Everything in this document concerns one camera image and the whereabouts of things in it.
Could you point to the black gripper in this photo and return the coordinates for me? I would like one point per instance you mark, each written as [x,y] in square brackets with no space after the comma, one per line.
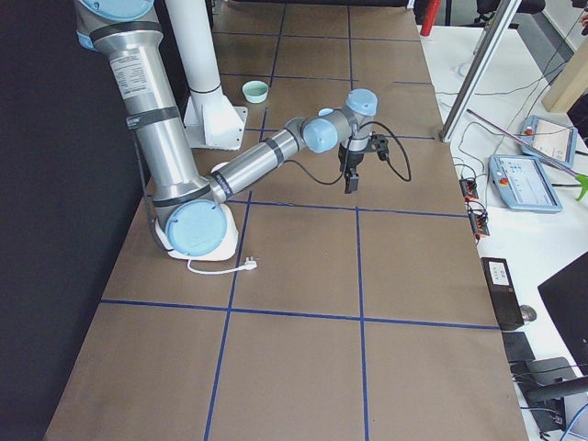
[351,161]

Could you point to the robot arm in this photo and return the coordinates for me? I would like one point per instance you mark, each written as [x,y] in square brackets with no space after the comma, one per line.
[129,34]

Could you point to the green bowl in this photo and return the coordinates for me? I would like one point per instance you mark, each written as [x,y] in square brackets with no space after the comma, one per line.
[255,91]

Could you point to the white power plug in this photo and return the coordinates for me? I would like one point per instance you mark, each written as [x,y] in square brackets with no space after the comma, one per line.
[249,264]

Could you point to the orange connector strip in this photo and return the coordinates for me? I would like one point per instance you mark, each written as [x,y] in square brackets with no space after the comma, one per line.
[477,213]

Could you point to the teach pendant near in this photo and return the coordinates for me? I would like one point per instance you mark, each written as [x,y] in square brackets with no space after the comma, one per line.
[522,184]

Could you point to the teach pendant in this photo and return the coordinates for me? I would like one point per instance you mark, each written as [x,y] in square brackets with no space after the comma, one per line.
[522,184]
[556,140]

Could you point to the red cylinder object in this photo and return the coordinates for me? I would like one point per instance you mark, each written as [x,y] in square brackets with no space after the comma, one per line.
[430,17]

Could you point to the black box with label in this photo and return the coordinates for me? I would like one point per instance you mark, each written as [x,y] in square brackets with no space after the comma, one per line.
[502,292]

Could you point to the teach pendant far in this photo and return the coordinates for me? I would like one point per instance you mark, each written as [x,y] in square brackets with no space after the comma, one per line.
[556,140]

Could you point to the grabber stick green tip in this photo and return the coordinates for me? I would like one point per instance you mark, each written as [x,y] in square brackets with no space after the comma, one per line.
[580,178]

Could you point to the black monitor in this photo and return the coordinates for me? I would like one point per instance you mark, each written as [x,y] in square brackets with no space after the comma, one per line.
[565,298]

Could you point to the black monitor stand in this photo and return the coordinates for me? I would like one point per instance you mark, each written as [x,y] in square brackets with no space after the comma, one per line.
[552,390]

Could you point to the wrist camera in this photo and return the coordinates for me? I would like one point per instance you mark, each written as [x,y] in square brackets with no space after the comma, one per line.
[379,145]

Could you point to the aluminium frame post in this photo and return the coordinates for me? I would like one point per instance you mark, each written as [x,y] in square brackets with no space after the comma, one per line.
[490,40]

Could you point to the white camera pole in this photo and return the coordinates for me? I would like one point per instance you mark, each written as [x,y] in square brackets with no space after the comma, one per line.
[191,27]

